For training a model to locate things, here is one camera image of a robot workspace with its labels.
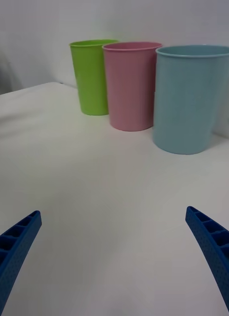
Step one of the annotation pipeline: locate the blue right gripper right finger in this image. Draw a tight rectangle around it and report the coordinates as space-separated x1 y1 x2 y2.
185 206 229 316

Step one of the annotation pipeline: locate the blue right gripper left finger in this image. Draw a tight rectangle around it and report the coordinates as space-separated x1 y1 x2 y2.
0 210 42 316

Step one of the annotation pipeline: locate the pale blue plastic bin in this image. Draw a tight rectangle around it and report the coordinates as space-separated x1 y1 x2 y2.
152 44 229 156

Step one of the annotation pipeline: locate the pink plastic bin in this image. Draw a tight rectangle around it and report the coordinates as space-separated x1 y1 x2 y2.
102 41 163 132

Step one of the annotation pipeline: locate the green plastic bin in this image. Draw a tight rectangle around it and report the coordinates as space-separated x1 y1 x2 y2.
69 39 120 116

